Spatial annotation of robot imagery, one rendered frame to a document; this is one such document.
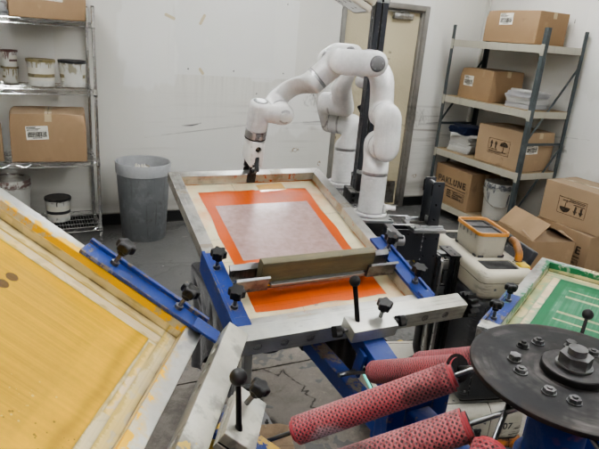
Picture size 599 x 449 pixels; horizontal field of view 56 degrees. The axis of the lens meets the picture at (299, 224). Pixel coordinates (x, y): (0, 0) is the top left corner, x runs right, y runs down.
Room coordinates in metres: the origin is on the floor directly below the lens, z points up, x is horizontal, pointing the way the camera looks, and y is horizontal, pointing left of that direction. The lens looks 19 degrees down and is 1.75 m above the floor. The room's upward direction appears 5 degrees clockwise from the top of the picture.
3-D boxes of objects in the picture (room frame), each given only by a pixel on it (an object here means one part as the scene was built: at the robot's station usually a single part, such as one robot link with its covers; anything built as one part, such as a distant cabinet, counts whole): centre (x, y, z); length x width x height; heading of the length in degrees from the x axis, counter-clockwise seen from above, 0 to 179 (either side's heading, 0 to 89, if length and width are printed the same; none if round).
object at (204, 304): (1.63, 0.25, 0.74); 0.46 x 0.04 x 0.42; 27
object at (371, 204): (2.02, -0.28, 1.21); 0.16 x 0.13 x 0.15; 102
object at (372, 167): (2.01, -0.26, 1.37); 0.13 x 0.10 x 0.16; 10
